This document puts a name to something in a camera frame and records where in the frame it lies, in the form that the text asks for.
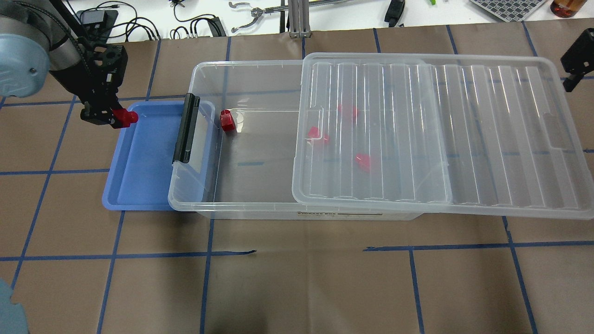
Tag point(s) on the clear plastic box lid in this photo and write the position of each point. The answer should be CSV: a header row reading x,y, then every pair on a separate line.
x,y
463,134

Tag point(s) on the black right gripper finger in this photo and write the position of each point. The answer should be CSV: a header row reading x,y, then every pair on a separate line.
x,y
571,81

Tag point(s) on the clear plastic storage box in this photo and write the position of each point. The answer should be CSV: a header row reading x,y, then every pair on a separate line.
x,y
254,165

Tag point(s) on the aluminium frame post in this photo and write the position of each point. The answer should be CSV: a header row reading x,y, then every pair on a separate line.
x,y
299,19

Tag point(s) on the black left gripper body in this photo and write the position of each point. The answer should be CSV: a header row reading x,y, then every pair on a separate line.
x,y
94,92

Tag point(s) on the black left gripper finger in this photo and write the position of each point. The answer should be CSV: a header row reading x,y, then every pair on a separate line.
x,y
99,116

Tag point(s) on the red block box corner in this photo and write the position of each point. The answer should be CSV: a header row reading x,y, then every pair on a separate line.
x,y
227,121

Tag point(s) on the blue plastic tray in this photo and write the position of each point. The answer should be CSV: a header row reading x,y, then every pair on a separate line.
x,y
142,176

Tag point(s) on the red block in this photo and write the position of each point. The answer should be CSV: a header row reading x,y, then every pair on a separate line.
x,y
348,112
316,135
365,162
122,118

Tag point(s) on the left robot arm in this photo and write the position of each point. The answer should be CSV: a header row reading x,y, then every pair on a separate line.
x,y
40,38

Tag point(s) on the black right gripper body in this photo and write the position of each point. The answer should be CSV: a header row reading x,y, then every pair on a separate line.
x,y
577,59

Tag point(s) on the black box latch handle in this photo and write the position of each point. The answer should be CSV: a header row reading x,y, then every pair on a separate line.
x,y
184,142

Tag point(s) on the amber glass bottle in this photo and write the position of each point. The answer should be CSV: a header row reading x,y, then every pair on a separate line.
x,y
566,8

